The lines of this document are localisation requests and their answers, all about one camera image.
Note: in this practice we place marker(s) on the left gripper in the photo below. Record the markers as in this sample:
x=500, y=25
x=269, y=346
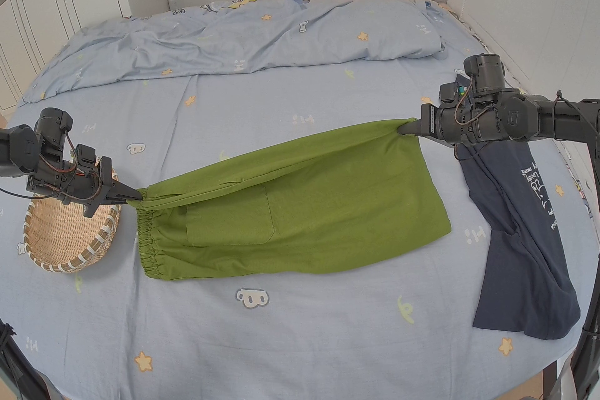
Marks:
x=93, y=189

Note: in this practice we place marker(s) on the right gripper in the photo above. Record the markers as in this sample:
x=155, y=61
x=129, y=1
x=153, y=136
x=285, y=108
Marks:
x=445, y=124

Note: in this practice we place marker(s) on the green shorts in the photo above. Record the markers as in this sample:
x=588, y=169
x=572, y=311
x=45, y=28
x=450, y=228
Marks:
x=328, y=210

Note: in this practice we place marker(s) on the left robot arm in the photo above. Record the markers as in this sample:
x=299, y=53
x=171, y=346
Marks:
x=18, y=149

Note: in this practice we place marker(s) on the round woven basket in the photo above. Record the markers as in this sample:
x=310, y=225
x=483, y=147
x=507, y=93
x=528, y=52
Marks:
x=61, y=238

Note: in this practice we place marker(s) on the dark blue T-shirt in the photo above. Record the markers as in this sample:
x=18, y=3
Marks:
x=525, y=257

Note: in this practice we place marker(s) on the white wardrobe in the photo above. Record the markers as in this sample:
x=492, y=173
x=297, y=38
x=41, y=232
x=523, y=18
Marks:
x=70, y=4

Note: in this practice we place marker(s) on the pale blue quilt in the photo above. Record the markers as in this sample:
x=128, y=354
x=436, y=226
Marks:
x=234, y=42

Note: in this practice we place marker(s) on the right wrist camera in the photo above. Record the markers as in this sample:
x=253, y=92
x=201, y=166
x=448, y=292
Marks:
x=450, y=92

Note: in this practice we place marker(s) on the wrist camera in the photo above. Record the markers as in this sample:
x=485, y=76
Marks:
x=86, y=154
x=450, y=92

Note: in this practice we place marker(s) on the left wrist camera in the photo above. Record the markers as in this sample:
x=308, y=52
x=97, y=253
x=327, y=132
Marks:
x=86, y=154

